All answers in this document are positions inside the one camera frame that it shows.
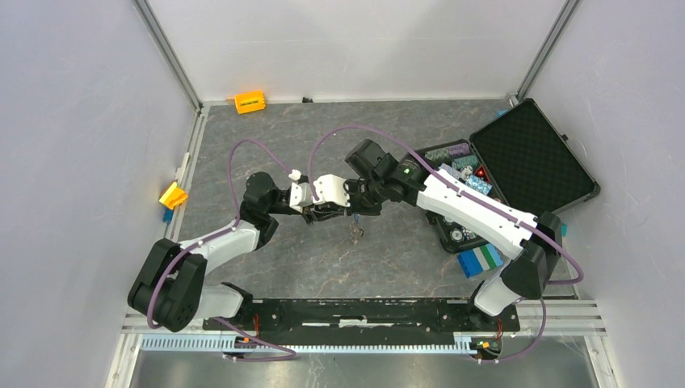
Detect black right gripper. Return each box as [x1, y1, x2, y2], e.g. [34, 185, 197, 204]
[335, 176, 387, 217]

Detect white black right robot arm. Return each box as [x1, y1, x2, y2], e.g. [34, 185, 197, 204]
[345, 139, 561, 330]

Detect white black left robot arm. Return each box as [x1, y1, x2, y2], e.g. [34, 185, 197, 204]
[127, 171, 350, 332]

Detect blue green toy bricks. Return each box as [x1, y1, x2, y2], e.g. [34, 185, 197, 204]
[456, 243, 503, 278]

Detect orange yellow plastic block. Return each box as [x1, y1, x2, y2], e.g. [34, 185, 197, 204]
[233, 91, 267, 115]

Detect yellow orange toy block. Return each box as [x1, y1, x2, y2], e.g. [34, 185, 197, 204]
[158, 181, 188, 210]

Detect black poker chip case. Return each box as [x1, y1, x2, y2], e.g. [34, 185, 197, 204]
[414, 98, 602, 255]

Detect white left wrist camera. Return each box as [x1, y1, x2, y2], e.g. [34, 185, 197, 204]
[288, 169, 315, 214]

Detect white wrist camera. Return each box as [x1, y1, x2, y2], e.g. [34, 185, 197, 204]
[312, 174, 351, 208]
[288, 169, 315, 214]

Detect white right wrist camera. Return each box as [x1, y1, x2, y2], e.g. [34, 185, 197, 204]
[312, 174, 351, 208]

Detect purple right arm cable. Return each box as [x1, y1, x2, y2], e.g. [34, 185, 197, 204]
[307, 124, 586, 365]

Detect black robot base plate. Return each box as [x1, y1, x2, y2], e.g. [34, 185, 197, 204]
[232, 297, 520, 346]

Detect white toothed cable duct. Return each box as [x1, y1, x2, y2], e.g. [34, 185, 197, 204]
[140, 333, 477, 356]

